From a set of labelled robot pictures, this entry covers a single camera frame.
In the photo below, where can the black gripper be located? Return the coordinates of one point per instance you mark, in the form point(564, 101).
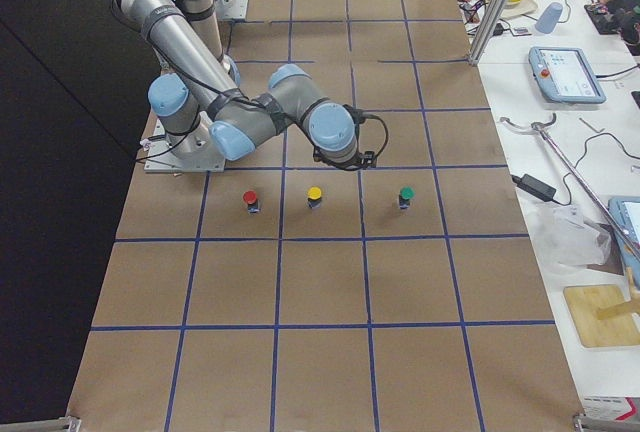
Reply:
point(334, 164)

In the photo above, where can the yellow push button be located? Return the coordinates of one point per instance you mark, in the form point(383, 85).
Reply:
point(314, 197)

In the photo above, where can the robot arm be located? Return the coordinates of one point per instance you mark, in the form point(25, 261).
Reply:
point(202, 107)

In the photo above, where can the red push button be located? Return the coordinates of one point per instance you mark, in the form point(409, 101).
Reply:
point(252, 201)

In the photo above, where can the black power adapter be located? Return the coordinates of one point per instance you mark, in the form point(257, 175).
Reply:
point(535, 187)

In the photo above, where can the metal rod tool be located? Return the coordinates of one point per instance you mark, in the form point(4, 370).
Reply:
point(541, 128)

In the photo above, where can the blue teach pendant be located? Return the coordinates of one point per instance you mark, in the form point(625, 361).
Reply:
point(564, 75)
point(625, 210)

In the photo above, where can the clear plastic bag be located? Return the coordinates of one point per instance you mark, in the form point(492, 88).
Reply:
point(566, 241)

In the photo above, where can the beige plate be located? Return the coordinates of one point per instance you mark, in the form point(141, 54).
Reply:
point(514, 9)

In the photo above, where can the blue plastic cup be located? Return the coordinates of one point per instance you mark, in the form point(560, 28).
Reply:
point(549, 18)

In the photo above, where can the wooden cutting board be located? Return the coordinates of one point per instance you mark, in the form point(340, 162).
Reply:
point(602, 316)

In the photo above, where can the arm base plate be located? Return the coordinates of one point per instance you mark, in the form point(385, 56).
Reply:
point(232, 10)
point(196, 154)

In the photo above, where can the aluminium frame post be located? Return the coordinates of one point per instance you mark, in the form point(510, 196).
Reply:
point(485, 30)

